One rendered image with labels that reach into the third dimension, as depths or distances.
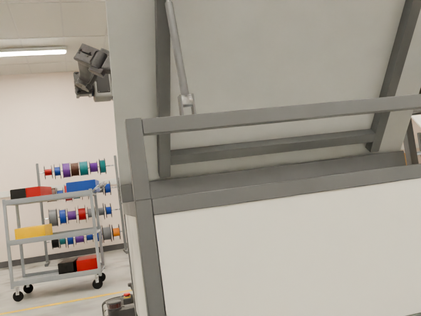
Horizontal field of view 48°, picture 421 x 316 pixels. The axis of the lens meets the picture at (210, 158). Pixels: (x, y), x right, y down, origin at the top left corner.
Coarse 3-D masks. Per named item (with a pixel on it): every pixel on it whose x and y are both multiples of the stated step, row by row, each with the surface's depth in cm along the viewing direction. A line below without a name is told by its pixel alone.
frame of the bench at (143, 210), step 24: (384, 168) 130; (408, 168) 131; (216, 192) 118; (240, 192) 119; (264, 192) 121; (288, 192) 122; (312, 192) 124; (144, 216) 113; (144, 240) 113; (144, 264) 112; (144, 288) 114
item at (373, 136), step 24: (408, 0) 159; (168, 24) 140; (408, 24) 162; (168, 48) 144; (408, 48) 168; (168, 72) 148; (168, 96) 153; (384, 96) 178; (384, 120) 184; (168, 144) 163; (240, 144) 175; (264, 144) 176; (288, 144) 178; (312, 144) 181; (336, 144) 184; (168, 168) 169
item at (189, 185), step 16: (336, 160) 191; (352, 160) 193; (368, 160) 194; (384, 160) 196; (400, 160) 198; (192, 176) 177; (208, 176) 178; (224, 176) 180; (240, 176) 181; (256, 176) 182; (272, 176) 184; (288, 176) 186; (304, 176) 187; (320, 176) 189; (128, 192) 171; (160, 192) 173; (176, 192) 175; (192, 192) 176
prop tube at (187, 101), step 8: (168, 8) 127; (168, 16) 127; (176, 24) 126; (176, 32) 125; (176, 40) 124; (176, 48) 124; (176, 56) 123; (176, 64) 123; (184, 72) 122; (184, 80) 121; (184, 88) 120; (184, 96) 119; (184, 104) 119; (192, 104) 120
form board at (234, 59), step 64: (128, 0) 137; (192, 0) 142; (256, 0) 147; (320, 0) 153; (384, 0) 159; (128, 64) 148; (192, 64) 154; (256, 64) 160; (320, 64) 166; (384, 64) 174; (256, 128) 175; (320, 128) 183
